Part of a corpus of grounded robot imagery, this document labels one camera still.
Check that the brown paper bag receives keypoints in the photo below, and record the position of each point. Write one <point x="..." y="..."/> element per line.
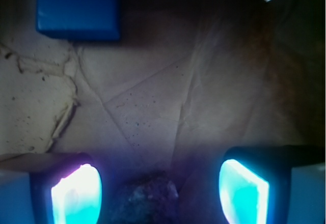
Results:
<point x="187" y="80"/>

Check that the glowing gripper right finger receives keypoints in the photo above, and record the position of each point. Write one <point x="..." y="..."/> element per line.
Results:
<point x="276" y="184"/>

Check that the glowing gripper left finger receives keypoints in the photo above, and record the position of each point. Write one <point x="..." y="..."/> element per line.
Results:
<point x="50" y="188"/>

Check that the brown rough rock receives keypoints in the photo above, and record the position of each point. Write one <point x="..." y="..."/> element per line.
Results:
<point x="150" y="198"/>

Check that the blue rectangular block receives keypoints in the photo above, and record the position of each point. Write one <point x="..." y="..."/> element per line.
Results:
<point x="79" y="20"/>

